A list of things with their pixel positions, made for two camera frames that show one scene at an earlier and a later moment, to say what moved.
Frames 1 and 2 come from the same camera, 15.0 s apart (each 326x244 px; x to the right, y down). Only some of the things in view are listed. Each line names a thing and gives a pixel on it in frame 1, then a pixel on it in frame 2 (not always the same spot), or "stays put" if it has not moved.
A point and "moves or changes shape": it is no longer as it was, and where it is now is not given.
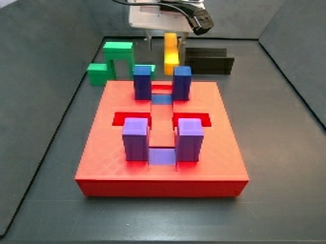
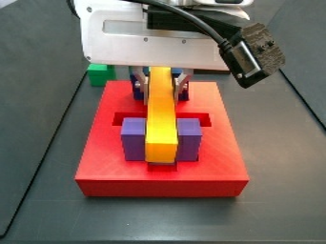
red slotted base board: [107, 175] stays put
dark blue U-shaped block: [180, 87] stays put
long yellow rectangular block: [172, 51] moves or changes shape
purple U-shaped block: [190, 134] stays put
